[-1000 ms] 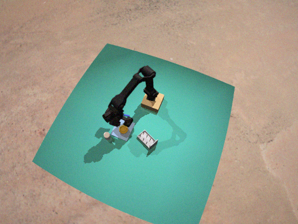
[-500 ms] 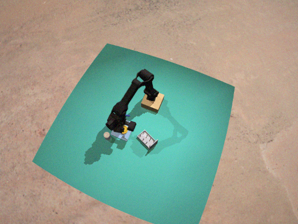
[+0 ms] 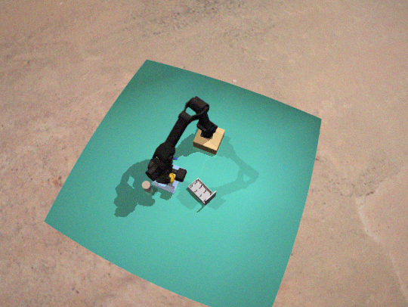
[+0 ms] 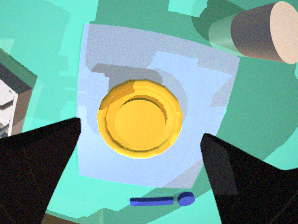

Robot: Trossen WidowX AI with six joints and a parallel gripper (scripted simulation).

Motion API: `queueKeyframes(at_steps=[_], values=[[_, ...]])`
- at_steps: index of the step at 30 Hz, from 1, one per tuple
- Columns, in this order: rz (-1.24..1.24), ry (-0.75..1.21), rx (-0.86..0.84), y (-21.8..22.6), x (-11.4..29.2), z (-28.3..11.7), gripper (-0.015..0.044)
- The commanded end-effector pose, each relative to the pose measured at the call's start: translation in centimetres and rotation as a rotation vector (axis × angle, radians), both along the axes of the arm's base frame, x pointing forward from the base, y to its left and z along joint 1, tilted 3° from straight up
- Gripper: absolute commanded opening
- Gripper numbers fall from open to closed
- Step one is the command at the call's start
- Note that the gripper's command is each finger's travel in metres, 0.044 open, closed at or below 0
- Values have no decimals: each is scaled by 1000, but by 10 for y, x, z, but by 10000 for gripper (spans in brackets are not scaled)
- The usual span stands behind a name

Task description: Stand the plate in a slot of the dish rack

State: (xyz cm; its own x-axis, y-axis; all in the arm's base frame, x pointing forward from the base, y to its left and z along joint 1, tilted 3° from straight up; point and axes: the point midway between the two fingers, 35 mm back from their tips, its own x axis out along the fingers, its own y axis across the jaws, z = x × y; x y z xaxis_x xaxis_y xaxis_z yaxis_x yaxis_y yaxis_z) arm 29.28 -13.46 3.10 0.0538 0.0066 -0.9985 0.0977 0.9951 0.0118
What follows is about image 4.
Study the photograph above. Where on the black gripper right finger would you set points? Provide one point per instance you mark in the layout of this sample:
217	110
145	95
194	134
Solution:
247	190

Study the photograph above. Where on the light blue mat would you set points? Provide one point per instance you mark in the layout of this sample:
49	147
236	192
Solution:
200	77

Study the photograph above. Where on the white dish rack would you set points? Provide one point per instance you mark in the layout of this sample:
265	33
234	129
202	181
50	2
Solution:
14	96

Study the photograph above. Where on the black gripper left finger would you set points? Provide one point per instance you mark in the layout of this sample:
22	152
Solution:
31	164

